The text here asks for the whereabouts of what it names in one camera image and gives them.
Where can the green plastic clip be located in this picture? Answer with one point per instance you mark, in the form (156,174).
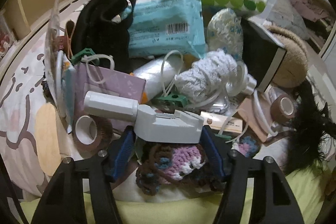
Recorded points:
(173,99)

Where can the blue wet wipes pack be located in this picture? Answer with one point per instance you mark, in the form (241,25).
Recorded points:
(161,26)

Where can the black feather duster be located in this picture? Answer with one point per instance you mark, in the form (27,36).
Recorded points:
(308,129)

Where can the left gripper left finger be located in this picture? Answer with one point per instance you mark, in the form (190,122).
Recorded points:
(63,199)

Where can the black white Chanel box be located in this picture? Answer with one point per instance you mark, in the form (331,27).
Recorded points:
(263,53)

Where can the floral fabric pouch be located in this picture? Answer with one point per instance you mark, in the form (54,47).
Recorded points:
(224,31)

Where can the purple crochet coaster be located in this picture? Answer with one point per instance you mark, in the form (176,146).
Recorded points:
(180,165)

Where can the small cream cardboard box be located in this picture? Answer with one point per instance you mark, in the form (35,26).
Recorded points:
(215,121)

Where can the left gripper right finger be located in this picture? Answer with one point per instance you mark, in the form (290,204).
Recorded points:
(272,201)

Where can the white plastic bag roll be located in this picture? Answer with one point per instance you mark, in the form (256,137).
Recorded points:
(157,73)

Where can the purple paper gift bag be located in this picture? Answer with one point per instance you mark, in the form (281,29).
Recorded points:
(104,80)

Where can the black fabric bag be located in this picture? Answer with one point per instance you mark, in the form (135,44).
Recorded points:
(103,27)

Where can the white grey lint shaver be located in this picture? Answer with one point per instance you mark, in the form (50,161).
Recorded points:
(181,127)

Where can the brown bandage tape roll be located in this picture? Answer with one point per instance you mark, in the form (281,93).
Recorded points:
(282,109)

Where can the white plastic pump part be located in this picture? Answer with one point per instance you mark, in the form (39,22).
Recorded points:
(240,81)

